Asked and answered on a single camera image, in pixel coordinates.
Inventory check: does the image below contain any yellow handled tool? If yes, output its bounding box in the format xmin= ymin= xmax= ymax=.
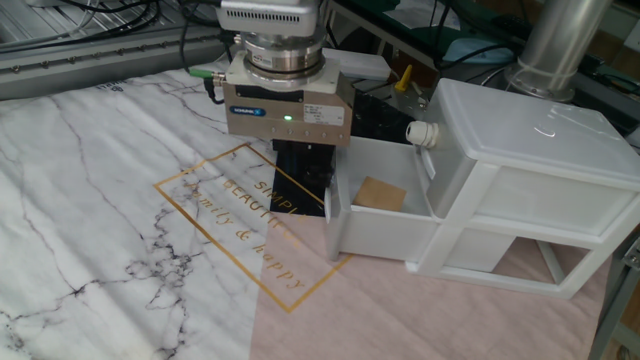
xmin=393 ymin=63 xmax=414 ymax=94

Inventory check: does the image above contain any white drawer with black knob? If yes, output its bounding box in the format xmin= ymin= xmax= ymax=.
xmin=312 ymin=134 xmax=444 ymax=264

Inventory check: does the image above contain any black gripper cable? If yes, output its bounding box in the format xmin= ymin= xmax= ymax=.
xmin=178 ymin=0 xmax=229 ymax=106

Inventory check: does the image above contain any white plastic drawer cabinet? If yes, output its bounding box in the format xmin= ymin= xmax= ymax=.
xmin=405 ymin=77 xmax=640 ymax=300

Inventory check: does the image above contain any wooden cube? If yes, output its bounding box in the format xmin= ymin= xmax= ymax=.
xmin=352 ymin=175 xmax=408 ymax=213

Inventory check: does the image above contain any aluminium table rail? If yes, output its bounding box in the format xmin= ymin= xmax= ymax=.
xmin=0 ymin=23 xmax=226 ymax=101

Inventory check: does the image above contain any white power strip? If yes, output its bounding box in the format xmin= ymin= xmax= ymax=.
xmin=324 ymin=47 xmax=393 ymax=82

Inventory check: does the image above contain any grey metal frame leg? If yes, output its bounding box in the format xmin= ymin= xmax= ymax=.
xmin=588 ymin=234 xmax=640 ymax=360

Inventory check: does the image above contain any marble pink black tablecloth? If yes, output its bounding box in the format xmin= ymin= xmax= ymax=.
xmin=0 ymin=67 xmax=615 ymax=360

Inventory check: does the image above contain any light blue round lid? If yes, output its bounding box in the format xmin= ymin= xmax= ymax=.
xmin=442 ymin=37 xmax=516 ymax=66

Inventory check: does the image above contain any black cable bundle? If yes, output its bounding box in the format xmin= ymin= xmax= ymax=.
xmin=49 ymin=0 xmax=224 ymax=39

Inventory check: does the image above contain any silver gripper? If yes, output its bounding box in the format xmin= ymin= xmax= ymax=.
xmin=222 ymin=74 xmax=357 ymax=182

